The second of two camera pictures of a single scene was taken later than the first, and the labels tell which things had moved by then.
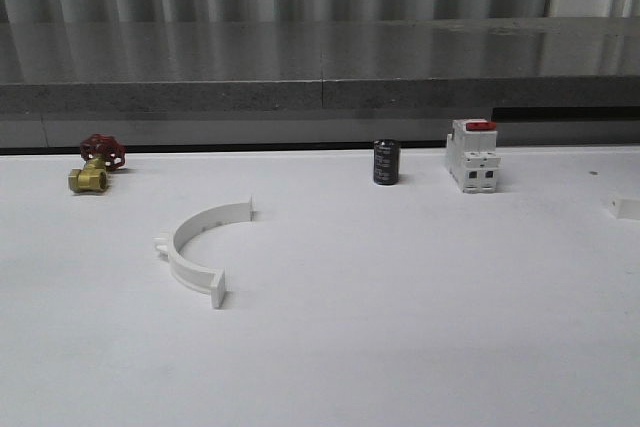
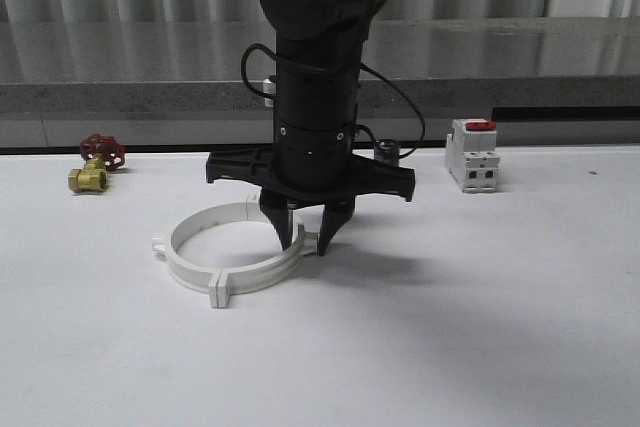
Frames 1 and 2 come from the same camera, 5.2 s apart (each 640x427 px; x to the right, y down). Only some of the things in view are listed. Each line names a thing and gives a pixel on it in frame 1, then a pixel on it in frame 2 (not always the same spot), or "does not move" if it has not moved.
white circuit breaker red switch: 472,158 does not move
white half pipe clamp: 189,276 does not move
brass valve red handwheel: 101,153 does not move
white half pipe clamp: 624,208 -> 224,283
